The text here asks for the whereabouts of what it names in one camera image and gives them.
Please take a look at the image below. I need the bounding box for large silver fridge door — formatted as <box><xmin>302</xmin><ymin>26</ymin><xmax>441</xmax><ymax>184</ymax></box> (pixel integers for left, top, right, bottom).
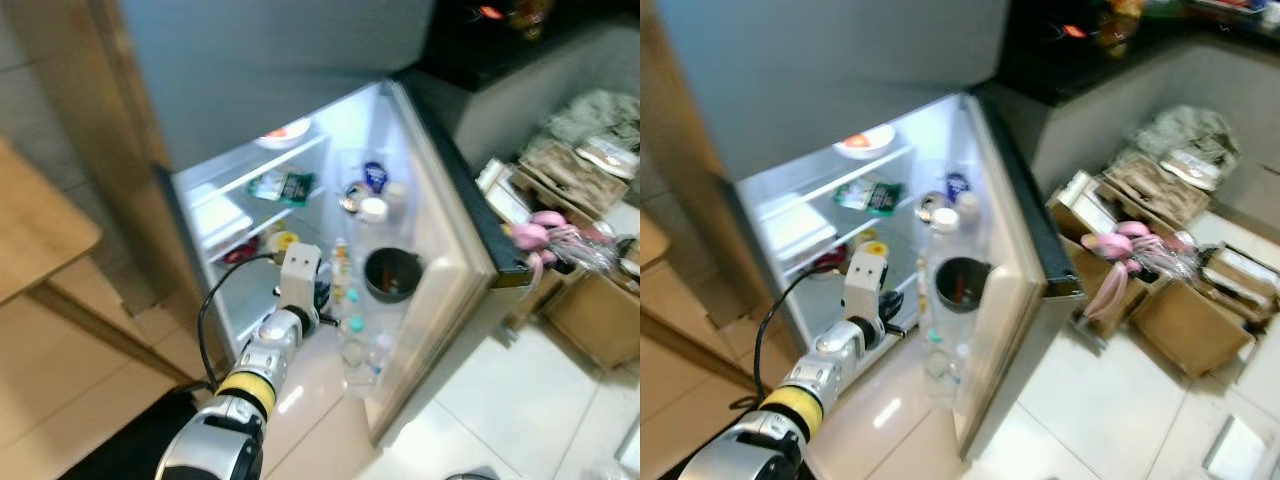
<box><xmin>945</xmin><ymin>92</ymin><xmax>1089</xmax><ymax>463</ymax></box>
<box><xmin>365</xmin><ymin>78</ymin><xmax>531</xmax><ymax>446</ymax></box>

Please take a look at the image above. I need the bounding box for white fridge container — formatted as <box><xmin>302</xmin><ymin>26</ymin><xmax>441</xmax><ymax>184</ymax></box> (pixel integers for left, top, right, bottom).
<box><xmin>768</xmin><ymin>195</ymin><xmax>837</xmax><ymax>264</ymax></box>
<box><xmin>188</xmin><ymin>183</ymin><xmax>253</xmax><ymax>251</ymax></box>

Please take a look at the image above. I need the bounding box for silver grey fridge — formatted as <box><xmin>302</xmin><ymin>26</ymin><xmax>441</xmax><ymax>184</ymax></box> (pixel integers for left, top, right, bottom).
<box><xmin>118</xmin><ymin>0</ymin><xmax>531</xmax><ymax>446</ymax></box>
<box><xmin>655</xmin><ymin>0</ymin><xmax>1089</xmax><ymax>463</ymax></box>

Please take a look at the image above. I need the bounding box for clear plastic bottle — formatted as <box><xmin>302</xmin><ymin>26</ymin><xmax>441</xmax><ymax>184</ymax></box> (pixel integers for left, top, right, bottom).
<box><xmin>920</xmin><ymin>330</ymin><xmax>956</xmax><ymax>411</ymax></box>
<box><xmin>338</xmin><ymin>315</ymin><xmax>373</xmax><ymax>396</ymax></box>

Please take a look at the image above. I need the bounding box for dark round pot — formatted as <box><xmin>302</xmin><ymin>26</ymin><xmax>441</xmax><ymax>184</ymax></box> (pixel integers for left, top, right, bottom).
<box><xmin>363</xmin><ymin>248</ymin><xmax>426</xmax><ymax>305</ymax></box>
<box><xmin>934</xmin><ymin>257</ymin><xmax>994</xmax><ymax>315</ymax></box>

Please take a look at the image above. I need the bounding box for green food packet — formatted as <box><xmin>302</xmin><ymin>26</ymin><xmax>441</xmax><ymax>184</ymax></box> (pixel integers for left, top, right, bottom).
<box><xmin>248</xmin><ymin>170</ymin><xmax>317</xmax><ymax>207</ymax></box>
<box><xmin>835</xmin><ymin>180</ymin><xmax>905</xmax><ymax>217</ymax></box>

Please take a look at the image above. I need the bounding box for white fruit bowl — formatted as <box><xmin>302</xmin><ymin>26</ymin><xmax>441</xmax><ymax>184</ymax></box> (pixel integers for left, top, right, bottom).
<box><xmin>833</xmin><ymin>125</ymin><xmax>898</xmax><ymax>161</ymax></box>
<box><xmin>254</xmin><ymin>118</ymin><xmax>313</xmax><ymax>151</ymax></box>

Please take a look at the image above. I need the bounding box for cardboard box white label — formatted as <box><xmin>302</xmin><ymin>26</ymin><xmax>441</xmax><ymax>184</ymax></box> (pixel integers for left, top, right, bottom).
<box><xmin>1045</xmin><ymin>170</ymin><xmax>1116</xmax><ymax>251</ymax></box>
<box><xmin>475</xmin><ymin>158</ymin><xmax>536</xmax><ymax>236</ymax></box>

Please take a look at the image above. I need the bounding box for black floor mat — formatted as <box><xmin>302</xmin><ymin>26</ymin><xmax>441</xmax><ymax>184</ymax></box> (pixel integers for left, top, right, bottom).
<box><xmin>58</xmin><ymin>383</ymin><xmax>206</xmax><ymax>480</ymax></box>

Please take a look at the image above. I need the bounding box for light wooden dining table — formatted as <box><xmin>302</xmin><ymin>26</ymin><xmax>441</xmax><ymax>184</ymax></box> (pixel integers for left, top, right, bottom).
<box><xmin>640</xmin><ymin>210</ymin><xmax>673</xmax><ymax>269</ymax></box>
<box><xmin>0</xmin><ymin>135</ymin><xmax>104</xmax><ymax>306</ymax></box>

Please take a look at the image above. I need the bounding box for printed cardboard box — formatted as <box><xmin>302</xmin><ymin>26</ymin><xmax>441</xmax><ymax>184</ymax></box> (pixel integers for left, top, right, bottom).
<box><xmin>1130</xmin><ymin>280</ymin><xmax>1263</xmax><ymax>379</ymax></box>
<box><xmin>540</xmin><ymin>268</ymin><xmax>641</xmax><ymax>371</ymax></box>

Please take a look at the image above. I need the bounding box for grey kitchen counter black top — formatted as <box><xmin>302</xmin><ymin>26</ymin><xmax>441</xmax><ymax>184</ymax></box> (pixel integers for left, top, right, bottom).
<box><xmin>975</xmin><ymin>0</ymin><xmax>1280</xmax><ymax>216</ymax></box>
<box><xmin>400</xmin><ymin>0</ymin><xmax>641</xmax><ymax>176</ymax></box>

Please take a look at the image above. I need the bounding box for grey crumpled cloth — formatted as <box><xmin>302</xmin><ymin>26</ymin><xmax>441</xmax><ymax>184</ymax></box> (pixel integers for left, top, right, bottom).
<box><xmin>1135</xmin><ymin>105</ymin><xmax>1241</xmax><ymax>171</ymax></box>
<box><xmin>545</xmin><ymin>88</ymin><xmax>641</xmax><ymax>151</ymax></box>

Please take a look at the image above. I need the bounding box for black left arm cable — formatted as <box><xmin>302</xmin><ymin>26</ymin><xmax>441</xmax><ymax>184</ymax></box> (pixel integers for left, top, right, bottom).
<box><xmin>196</xmin><ymin>252</ymin><xmax>291</xmax><ymax>391</ymax></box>
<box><xmin>752</xmin><ymin>262</ymin><xmax>851</xmax><ymax>406</ymax></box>

